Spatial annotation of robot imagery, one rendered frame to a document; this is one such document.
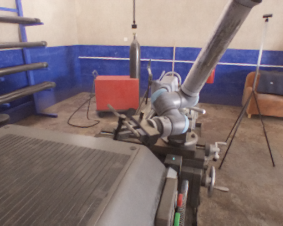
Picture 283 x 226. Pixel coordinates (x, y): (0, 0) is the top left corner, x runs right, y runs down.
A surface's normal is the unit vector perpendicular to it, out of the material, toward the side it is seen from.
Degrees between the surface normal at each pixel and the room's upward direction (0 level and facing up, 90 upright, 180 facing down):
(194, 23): 90
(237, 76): 90
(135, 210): 45
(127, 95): 90
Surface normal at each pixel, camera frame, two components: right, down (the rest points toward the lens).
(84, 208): 0.01, -0.93
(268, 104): -0.28, 0.33
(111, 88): 0.07, 0.36
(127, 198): 0.69, -0.59
